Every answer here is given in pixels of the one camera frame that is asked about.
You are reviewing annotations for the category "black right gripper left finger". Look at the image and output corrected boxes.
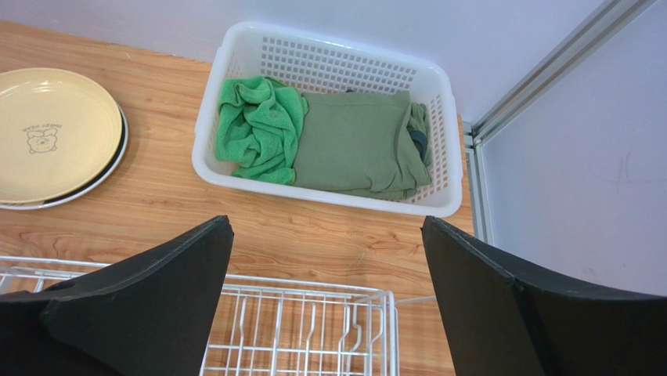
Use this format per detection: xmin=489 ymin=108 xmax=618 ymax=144
xmin=1 ymin=215 xmax=234 ymax=375

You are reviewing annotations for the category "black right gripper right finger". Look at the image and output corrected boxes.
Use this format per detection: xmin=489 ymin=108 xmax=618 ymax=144
xmin=421 ymin=216 xmax=666 ymax=375

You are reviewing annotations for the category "white plate teal red rim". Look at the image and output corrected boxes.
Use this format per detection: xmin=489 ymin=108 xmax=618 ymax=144
xmin=1 ymin=105 xmax=129 ymax=211

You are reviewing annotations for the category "cream yellow plate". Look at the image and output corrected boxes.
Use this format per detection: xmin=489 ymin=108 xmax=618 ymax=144
xmin=1 ymin=68 xmax=124 ymax=205

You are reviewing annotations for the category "olive green shirt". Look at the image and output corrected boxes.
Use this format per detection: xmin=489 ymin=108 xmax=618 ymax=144
xmin=294 ymin=91 xmax=432 ymax=201

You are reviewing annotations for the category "bright green towel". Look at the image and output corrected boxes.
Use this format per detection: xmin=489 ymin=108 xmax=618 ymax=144
xmin=215 ymin=75 xmax=308 ymax=186

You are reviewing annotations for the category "white plastic laundry basket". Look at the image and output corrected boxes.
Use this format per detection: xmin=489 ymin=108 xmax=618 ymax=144
xmin=192 ymin=22 xmax=463 ymax=217

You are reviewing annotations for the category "white wire dish rack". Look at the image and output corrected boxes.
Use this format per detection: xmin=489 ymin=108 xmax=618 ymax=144
xmin=1 ymin=256 xmax=452 ymax=375

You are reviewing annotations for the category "right aluminium frame post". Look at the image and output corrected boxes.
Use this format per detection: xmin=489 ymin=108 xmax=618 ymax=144
xmin=463 ymin=0 xmax=654 ymax=244

